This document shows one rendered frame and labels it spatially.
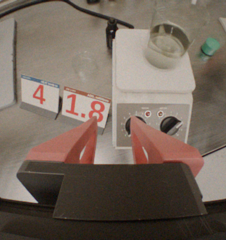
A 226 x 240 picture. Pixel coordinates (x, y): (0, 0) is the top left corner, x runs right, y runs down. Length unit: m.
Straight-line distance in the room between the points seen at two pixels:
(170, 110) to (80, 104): 0.16
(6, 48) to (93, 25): 0.24
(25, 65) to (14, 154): 0.21
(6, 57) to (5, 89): 0.10
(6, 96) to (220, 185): 0.48
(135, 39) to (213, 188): 0.31
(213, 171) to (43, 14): 0.59
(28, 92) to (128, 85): 0.21
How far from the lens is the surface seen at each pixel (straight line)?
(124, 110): 0.21
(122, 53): 0.23
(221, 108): 0.36
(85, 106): 0.25
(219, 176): 0.33
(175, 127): 0.22
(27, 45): 0.44
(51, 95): 0.29
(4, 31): 0.52
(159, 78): 0.21
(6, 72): 0.40
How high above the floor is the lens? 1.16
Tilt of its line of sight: 75 degrees down
